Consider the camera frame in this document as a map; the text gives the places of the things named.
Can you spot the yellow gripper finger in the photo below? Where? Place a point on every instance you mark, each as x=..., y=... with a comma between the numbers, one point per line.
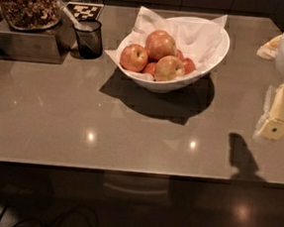
x=271, y=124
x=269, y=49

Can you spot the red yellow apple front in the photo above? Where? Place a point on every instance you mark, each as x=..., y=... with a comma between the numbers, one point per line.
x=167, y=68

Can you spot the white ceramic bowl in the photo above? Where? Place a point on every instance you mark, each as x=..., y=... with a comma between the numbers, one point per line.
x=204, y=41

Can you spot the red apple top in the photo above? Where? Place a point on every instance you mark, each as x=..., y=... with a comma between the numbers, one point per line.
x=160, y=44

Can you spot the small red apple bottom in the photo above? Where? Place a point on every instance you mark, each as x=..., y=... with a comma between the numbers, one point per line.
x=150, y=68

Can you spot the red apple left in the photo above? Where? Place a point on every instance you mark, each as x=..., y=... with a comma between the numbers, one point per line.
x=134, y=58

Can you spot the black mesh cup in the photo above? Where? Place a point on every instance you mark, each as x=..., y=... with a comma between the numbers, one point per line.
x=89, y=38

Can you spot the black white fiducial marker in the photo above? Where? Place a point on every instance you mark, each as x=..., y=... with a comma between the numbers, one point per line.
x=83, y=11

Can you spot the white plastic spoon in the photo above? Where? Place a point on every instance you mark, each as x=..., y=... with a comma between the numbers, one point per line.
x=66, y=11

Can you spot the grey metal box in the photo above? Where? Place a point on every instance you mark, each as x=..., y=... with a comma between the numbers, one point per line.
x=49, y=46

